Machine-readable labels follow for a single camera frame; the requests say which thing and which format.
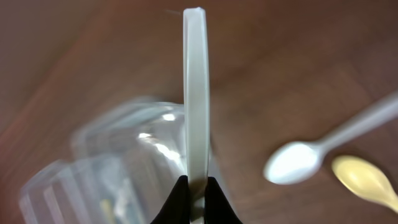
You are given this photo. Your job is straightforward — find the right clear plastic container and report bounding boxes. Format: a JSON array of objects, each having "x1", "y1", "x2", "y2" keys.
[{"x1": 18, "y1": 96, "x2": 215, "y2": 224}]

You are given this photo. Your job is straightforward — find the yellow plastic spoon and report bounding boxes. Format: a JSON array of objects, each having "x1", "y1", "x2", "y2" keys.
[{"x1": 331, "y1": 156, "x2": 397, "y2": 213}]

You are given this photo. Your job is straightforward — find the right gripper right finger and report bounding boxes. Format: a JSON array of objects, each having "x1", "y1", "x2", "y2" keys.
[{"x1": 204, "y1": 177, "x2": 243, "y2": 224}]

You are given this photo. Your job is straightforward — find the white spoon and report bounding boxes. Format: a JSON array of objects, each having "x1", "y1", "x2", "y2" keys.
[
  {"x1": 183, "y1": 7, "x2": 210, "y2": 223},
  {"x1": 263, "y1": 92, "x2": 397, "y2": 185}
]

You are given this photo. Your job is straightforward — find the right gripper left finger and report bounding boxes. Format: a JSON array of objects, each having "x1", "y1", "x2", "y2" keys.
[{"x1": 150, "y1": 175, "x2": 189, "y2": 224}]

